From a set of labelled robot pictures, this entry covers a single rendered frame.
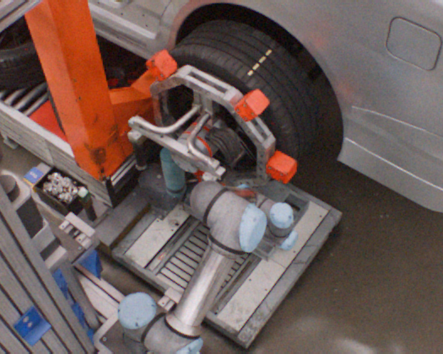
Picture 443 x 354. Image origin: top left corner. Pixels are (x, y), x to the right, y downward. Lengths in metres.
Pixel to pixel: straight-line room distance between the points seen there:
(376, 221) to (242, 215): 1.67
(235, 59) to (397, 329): 1.49
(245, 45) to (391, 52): 0.56
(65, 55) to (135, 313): 0.90
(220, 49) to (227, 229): 0.81
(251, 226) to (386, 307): 1.51
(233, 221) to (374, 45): 0.73
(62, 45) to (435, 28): 1.19
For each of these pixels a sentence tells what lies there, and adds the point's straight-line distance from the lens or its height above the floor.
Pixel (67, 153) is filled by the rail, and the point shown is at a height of 0.38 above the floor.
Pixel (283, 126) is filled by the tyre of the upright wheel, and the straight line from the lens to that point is 2.26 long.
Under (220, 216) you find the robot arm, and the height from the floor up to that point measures 1.31.
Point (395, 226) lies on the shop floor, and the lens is 3.28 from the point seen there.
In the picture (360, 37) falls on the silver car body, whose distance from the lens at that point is 2.03.
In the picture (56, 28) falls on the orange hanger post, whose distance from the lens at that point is 2.12.
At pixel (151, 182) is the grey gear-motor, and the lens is 2.87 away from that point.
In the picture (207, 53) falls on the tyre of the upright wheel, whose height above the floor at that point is 1.18.
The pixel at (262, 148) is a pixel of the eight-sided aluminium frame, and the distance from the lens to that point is 2.25.
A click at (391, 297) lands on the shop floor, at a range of 3.09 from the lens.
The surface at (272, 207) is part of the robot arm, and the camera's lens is 2.06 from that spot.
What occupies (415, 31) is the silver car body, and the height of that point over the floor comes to 1.52.
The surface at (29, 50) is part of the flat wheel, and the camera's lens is 3.46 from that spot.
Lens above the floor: 2.76
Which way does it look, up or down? 55 degrees down
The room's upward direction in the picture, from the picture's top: 4 degrees counter-clockwise
